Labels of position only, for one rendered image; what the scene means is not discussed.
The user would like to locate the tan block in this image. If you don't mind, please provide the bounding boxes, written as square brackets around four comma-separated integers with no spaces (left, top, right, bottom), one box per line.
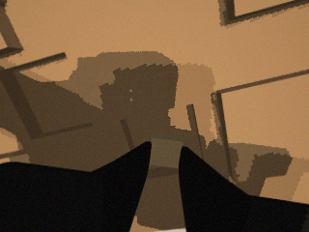
[150,131,183,168]

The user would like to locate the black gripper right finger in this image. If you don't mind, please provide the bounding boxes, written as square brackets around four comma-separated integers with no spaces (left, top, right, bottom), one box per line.
[179,146,309,232]

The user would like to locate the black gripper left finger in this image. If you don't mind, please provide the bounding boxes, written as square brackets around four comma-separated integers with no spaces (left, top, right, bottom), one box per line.
[0,141,152,232]

